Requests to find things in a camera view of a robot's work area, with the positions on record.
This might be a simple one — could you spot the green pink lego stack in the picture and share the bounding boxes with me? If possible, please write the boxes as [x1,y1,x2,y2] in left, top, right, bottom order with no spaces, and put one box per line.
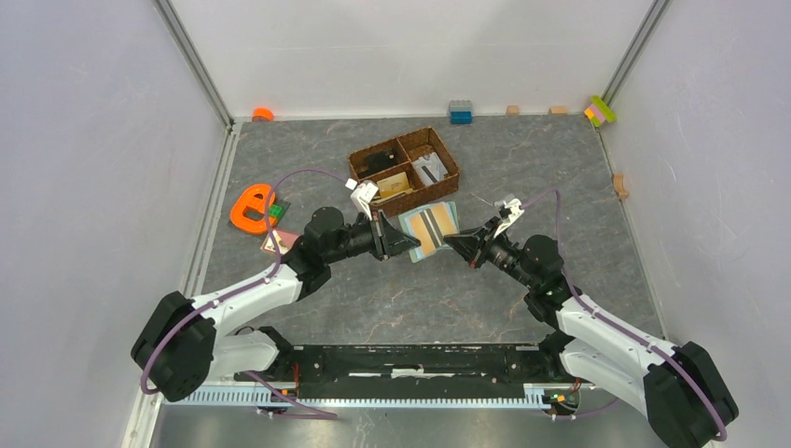
[584,95,618,128]

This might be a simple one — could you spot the gold credit card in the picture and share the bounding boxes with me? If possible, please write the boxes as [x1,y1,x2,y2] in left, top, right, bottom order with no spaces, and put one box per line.
[408,203,461,259]

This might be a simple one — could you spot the blue grey lego stack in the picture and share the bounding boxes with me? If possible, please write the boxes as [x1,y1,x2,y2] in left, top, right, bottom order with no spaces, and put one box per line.
[448,100,474,125]

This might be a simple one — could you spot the orange round cap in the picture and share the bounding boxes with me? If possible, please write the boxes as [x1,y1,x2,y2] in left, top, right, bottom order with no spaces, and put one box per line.
[251,107,274,122]

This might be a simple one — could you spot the purple cable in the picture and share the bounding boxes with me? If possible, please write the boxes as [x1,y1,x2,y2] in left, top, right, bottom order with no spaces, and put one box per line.
[521,188,730,442]
[139,166,351,397]

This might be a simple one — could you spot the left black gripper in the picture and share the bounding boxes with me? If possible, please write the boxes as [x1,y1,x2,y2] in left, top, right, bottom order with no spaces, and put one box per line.
[325,207,421,264]

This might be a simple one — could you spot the white cards in basket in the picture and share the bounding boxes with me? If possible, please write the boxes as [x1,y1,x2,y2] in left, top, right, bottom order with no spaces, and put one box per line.
[412,152,449,187]

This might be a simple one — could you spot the orange letter e toy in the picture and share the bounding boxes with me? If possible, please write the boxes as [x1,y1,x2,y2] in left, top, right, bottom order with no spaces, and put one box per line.
[229,184,279,235]

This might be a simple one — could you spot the pink square card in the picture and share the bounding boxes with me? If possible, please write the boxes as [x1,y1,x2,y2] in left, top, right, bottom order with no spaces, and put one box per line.
[260,229,299,255]

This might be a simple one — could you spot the light blue card holder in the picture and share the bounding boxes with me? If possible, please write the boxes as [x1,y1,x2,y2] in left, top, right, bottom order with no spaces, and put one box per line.
[397,200,463,266]

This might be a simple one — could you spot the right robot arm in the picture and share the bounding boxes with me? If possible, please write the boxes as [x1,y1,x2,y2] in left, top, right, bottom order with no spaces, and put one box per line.
[444,217,739,447]

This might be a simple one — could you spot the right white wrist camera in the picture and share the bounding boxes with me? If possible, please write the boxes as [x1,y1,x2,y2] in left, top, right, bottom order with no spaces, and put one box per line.
[493,194,524,237]

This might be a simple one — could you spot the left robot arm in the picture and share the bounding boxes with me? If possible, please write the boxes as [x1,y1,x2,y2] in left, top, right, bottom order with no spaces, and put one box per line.
[131,207,421,401]

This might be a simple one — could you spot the curved wooden arch block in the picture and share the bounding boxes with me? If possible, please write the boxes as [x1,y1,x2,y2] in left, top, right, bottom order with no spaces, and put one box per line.
[612,173,630,201]

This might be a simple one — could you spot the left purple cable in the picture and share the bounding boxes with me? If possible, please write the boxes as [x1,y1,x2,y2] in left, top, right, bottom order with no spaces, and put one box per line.
[139,166,351,397]

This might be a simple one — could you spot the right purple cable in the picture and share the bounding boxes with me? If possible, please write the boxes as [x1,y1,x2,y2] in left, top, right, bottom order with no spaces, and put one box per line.
[521,188,730,442]

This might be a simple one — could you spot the green toy block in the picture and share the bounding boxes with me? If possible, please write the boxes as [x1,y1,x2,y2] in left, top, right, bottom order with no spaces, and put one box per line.
[268,203,288,221]

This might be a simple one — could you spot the black item in basket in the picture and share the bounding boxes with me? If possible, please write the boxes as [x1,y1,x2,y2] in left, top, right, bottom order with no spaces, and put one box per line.
[361,149,398,177]

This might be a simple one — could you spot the white slotted cable duct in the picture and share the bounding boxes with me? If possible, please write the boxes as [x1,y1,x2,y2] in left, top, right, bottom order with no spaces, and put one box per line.
[161,385,558,410]

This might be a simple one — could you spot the gold card in basket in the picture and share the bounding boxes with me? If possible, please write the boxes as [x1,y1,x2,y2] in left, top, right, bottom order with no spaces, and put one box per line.
[377,172,412,200]

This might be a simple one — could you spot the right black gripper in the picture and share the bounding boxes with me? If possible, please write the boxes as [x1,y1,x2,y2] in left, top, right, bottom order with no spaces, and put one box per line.
[443,217,536,290]

